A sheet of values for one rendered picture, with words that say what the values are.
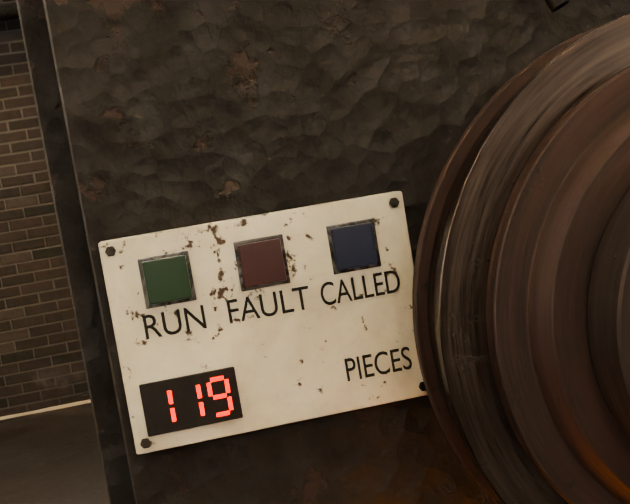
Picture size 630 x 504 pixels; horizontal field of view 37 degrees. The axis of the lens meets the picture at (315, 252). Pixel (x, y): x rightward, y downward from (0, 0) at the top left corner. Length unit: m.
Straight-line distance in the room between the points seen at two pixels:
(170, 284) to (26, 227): 6.04
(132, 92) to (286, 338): 0.24
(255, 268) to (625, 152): 0.31
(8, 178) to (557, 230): 6.26
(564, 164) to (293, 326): 0.27
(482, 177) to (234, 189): 0.23
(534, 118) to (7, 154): 6.24
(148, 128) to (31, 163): 6.01
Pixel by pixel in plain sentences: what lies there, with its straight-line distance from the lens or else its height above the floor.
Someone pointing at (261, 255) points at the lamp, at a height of 1.21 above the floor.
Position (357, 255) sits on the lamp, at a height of 1.19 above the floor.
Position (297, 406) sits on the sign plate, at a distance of 0.81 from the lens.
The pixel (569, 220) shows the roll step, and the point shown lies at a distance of 0.68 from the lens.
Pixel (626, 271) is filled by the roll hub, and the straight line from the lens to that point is 0.65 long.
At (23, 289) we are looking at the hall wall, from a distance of 6.84.
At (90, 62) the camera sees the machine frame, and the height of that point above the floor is 1.39.
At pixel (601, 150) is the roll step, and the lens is 0.70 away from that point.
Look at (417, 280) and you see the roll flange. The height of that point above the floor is 1.17.
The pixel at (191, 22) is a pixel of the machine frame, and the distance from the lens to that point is 0.82.
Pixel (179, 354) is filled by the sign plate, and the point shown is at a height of 1.14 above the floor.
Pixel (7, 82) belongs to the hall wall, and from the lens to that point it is 6.88.
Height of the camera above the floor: 1.26
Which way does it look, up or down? 4 degrees down
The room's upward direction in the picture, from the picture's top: 9 degrees counter-clockwise
